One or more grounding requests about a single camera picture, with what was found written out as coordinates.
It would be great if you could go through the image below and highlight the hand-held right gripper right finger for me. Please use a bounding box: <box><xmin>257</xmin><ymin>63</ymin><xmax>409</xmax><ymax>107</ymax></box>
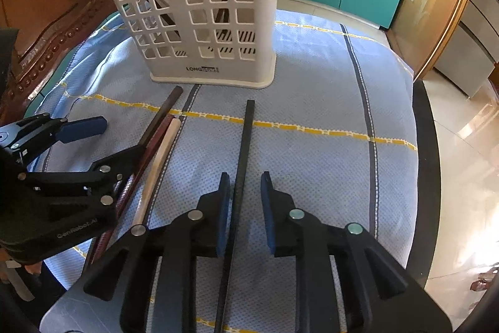
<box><xmin>260</xmin><ymin>171</ymin><xmax>408</xmax><ymax>333</ymax></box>

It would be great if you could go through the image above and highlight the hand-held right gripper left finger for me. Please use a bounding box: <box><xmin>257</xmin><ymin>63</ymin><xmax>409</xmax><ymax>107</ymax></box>
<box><xmin>83</xmin><ymin>172</ymin><xmax>231</xmax><ymax>333</ymax></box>

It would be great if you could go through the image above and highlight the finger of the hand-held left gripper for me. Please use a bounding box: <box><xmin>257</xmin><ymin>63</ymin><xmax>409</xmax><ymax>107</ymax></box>
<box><xmin>0</xmin><ymin>115</ymin><xmax>107</xmax><ymax>163</ymax></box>
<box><xmin>17</xmin><ymin>145</ymin><xmax>143</xmax><ymax>209</ymax></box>

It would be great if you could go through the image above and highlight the reddish brown chopstick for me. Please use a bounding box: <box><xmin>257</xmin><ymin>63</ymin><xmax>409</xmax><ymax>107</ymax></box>
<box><xmin>83</xmin><ymin>114</ymin><xmax>175</xmax><ymax>268</ymax></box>

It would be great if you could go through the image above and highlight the black chopstick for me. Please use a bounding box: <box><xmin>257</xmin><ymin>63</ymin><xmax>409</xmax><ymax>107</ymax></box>
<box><xmin>214</xmin><ymin>99</ymin><xmax>256</xmax><ymax>333</ymax></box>

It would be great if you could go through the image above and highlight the light wood chopstick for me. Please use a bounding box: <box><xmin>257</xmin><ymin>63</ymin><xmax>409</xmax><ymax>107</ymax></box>
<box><xmin>133</xmin><ymin>117</ymin><xmax>181</xmax><ymax>229</ymax></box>

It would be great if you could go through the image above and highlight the white plastic utensil holder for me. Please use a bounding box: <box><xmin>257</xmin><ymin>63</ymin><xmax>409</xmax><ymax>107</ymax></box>
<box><xmin>92</xmin><ymin>0</ymin><xmax>282</xmax><ymax>89</ymax></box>

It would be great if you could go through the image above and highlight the carved wooden chair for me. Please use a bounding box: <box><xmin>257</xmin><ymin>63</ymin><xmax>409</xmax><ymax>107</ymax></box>
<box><xmin>0</xmin><ymin>0</ymin><xmax>130</xmax><ymax>124</ymax></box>

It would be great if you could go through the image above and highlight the blue checked cloth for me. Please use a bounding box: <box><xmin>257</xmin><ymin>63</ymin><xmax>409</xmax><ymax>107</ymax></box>
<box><xmin>34</xmin><ymin>7</ymin><xmax>420</xmax><ymax>333</ymax></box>

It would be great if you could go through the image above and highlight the etched glass sliding door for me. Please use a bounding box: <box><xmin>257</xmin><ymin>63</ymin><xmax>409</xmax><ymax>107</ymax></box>
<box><xmin>385</xmin><ymin>0</ymin><xmax>479</xmax><ymax>83</ymax></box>

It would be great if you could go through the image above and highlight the silver refrigerator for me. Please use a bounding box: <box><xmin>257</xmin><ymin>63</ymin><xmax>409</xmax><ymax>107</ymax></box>
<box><xmin>432</xmin><ymin>0</ymin><xmax>499</xmax><ymax>100</ymax></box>

